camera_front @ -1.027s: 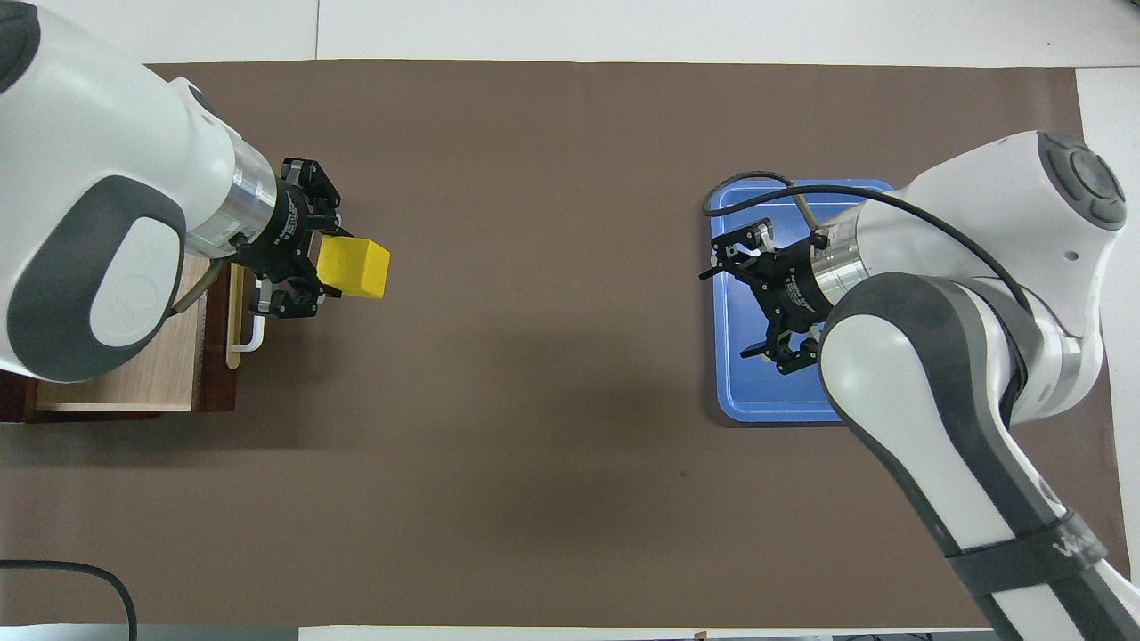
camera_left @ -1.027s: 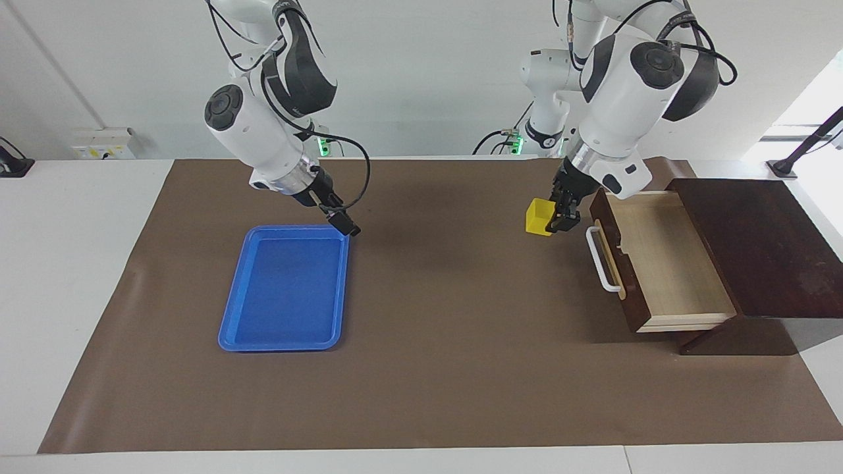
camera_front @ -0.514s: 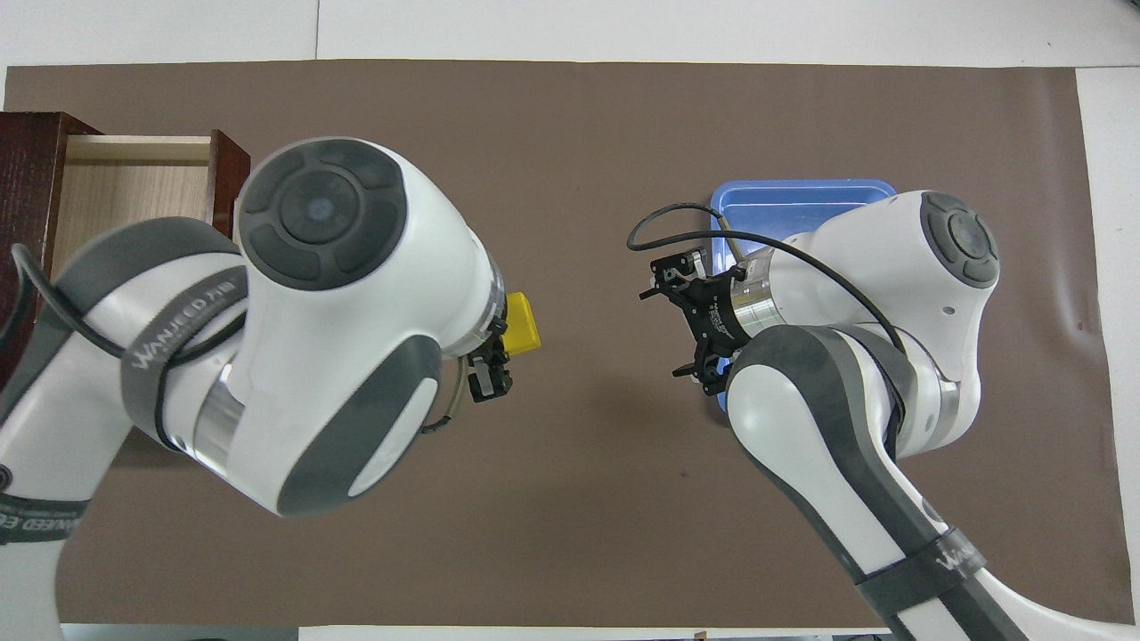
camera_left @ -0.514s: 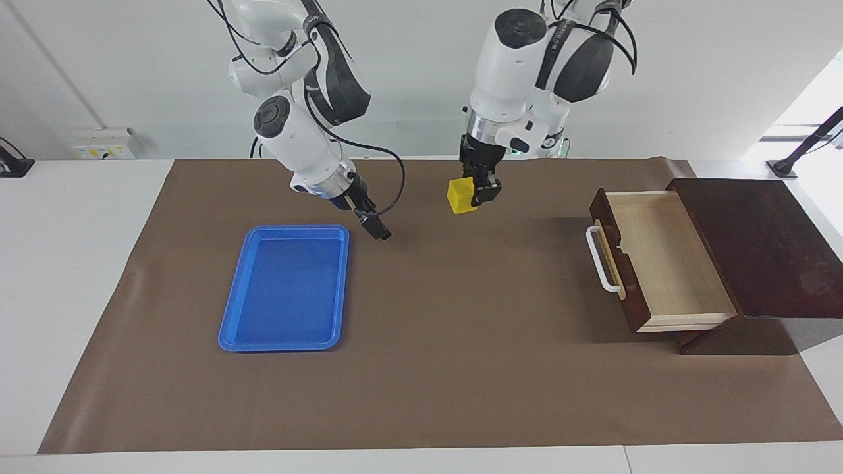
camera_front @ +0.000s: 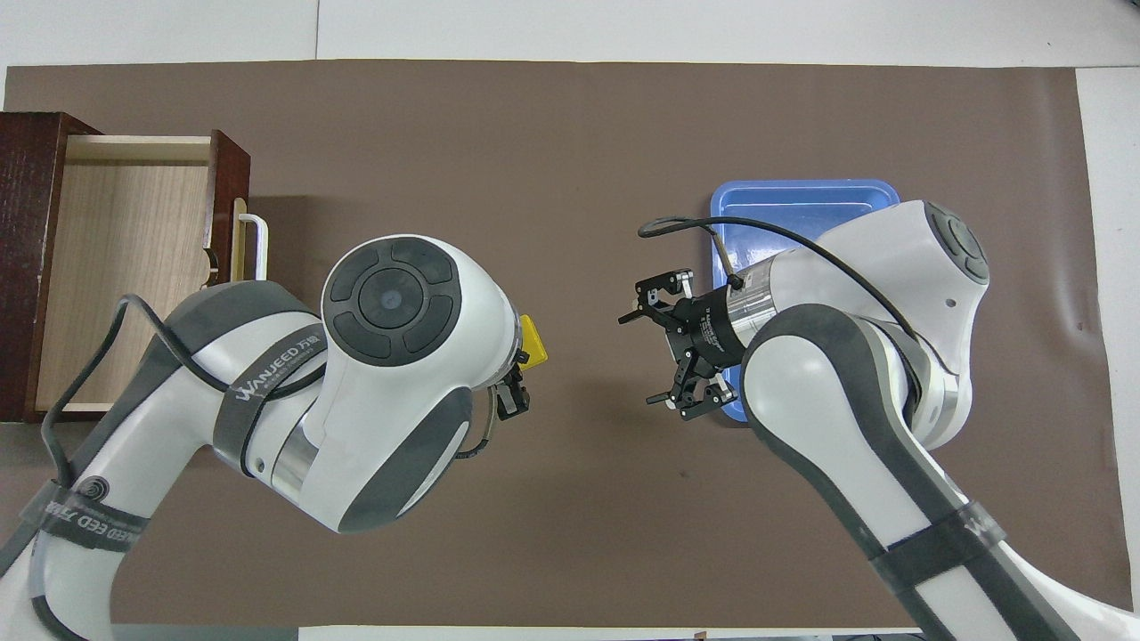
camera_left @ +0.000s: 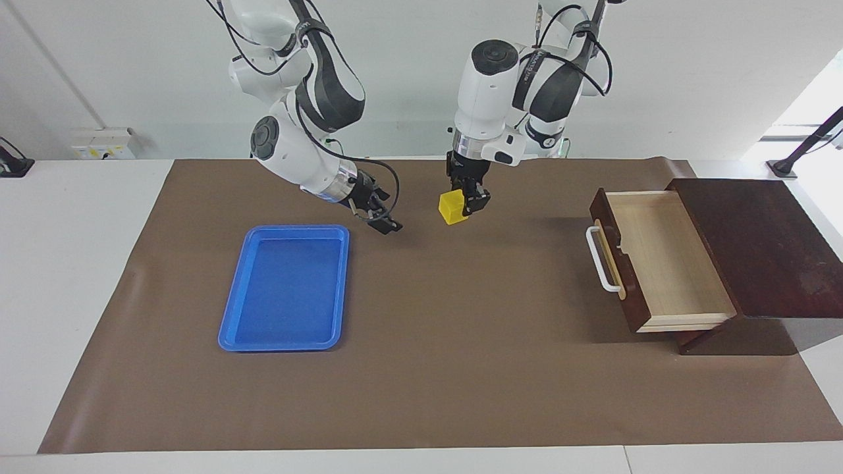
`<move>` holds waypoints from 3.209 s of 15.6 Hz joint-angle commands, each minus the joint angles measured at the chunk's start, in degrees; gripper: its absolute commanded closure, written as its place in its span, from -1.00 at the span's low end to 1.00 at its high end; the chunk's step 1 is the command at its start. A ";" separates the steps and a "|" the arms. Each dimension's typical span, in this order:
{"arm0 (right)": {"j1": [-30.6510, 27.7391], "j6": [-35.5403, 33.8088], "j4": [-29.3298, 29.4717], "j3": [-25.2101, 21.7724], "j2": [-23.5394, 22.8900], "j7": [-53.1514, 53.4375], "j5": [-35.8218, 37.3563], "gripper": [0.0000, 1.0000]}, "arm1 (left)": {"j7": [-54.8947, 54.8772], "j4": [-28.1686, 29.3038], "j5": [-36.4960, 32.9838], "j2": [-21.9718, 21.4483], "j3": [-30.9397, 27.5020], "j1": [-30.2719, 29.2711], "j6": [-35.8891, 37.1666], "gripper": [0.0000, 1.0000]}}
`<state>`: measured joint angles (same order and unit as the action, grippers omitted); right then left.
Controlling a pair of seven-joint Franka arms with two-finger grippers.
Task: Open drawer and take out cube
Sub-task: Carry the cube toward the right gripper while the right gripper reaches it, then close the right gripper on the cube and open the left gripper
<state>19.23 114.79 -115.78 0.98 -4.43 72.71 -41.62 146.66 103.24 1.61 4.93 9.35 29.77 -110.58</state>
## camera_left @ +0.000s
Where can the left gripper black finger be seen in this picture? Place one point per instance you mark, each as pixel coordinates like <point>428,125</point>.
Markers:
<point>453,185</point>
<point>477,201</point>

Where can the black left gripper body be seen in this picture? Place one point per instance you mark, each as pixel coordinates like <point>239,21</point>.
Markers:
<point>469,172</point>

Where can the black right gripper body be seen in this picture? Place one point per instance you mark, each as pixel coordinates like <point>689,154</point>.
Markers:
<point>361,191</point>

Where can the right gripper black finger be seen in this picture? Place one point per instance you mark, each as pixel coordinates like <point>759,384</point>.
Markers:
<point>385,226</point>
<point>382,195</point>

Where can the yellow cube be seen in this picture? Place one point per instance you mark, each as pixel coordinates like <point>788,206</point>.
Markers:
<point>452,208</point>

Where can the blue plastic tray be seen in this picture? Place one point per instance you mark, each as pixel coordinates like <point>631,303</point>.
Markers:
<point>290,289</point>

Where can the brown table mat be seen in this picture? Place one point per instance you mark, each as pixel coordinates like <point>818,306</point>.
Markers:
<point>461,368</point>

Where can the dark wooden cabinet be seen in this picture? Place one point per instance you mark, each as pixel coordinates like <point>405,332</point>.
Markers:
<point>770,250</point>

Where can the black clamp mount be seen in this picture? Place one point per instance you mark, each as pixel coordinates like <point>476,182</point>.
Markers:
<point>13,166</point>

